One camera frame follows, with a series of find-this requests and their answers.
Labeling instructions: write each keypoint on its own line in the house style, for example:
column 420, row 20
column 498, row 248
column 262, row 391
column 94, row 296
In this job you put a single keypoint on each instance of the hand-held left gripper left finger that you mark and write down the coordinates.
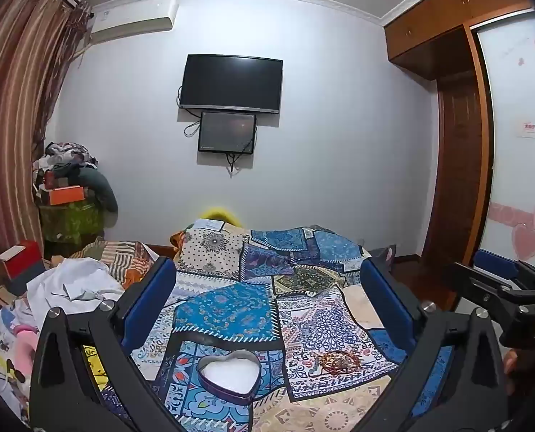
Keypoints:
column 151, row 299

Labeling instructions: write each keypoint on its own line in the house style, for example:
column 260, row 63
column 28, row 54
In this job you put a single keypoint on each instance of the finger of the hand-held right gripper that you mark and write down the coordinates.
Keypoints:
column 470, row 281
column 497, row 263

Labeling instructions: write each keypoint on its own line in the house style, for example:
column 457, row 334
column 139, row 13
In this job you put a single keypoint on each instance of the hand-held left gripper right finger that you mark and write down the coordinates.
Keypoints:
column 384, row 299

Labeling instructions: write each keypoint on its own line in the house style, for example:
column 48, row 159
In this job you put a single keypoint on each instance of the heart-shaped tin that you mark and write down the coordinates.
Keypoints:
column 245, row 387

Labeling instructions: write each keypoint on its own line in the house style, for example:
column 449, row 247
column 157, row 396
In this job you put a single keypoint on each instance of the person's right hand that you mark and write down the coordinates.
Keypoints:
column 511, row 366

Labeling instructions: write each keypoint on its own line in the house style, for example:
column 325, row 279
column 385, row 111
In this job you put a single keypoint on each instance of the pink heart stickers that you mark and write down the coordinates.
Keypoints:
column 533, row 229

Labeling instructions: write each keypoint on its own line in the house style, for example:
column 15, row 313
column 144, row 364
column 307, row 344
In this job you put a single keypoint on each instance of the striped orange cloth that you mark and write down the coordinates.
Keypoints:
column 123, row 256

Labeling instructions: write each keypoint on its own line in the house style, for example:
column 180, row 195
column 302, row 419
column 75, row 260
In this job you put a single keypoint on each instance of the white cloth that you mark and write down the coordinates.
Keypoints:
column 76, row 283

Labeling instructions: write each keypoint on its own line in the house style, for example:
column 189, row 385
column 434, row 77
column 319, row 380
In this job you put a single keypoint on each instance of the yellow cloth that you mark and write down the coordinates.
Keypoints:
column 94, row 364

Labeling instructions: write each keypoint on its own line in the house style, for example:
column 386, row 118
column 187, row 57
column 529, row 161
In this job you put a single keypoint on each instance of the brown wooden door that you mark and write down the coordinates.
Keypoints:
column 456, row 175

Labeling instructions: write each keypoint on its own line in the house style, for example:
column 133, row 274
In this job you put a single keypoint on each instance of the white sliding wardrobe door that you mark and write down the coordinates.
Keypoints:
column 515, row 166

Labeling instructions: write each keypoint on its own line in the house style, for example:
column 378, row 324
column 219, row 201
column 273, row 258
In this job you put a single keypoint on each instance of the patchwork printed blanket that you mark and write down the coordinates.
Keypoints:
column 258, row 279

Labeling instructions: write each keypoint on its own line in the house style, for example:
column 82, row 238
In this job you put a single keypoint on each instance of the yellow fluffy item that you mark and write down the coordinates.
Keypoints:
column 220, row 214

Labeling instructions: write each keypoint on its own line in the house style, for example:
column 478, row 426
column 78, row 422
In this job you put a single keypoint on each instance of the dark grey cushion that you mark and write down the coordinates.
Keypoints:
column 103, row 189

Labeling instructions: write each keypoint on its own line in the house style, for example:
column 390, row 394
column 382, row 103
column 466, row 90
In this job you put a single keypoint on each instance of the red box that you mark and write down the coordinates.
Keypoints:
column 24, row 258

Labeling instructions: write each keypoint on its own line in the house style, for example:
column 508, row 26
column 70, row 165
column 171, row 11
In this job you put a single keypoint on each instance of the orange box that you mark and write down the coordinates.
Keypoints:
column 67, row 195

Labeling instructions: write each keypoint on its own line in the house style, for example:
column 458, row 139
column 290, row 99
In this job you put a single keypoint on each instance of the pink plush item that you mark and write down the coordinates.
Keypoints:
column 24, row 351

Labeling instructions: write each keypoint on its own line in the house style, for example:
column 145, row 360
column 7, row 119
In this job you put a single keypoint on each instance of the white door label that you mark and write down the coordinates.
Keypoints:
column 527, row 129

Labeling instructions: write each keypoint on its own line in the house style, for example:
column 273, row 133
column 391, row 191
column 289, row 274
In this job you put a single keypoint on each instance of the pile of clothes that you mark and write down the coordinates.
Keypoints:
column 67, row 155

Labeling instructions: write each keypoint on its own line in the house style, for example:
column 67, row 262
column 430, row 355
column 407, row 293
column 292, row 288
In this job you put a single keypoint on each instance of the striped brown curtain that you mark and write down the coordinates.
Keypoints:
column 11, row 121

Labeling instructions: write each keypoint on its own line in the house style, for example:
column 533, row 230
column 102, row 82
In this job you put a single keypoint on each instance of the wooden wardrobe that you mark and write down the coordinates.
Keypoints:
column 429, row 22

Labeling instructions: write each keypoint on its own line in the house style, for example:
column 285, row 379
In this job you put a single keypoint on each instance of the white air conditioner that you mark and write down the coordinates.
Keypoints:
column 132, row 17

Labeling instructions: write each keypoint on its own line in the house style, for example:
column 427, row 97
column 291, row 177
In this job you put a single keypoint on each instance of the small black wall monitor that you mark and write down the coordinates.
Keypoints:
column 227, row 131

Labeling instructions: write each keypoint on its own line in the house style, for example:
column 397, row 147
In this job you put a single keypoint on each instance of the large black wall television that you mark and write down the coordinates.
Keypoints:
column 231, row 83

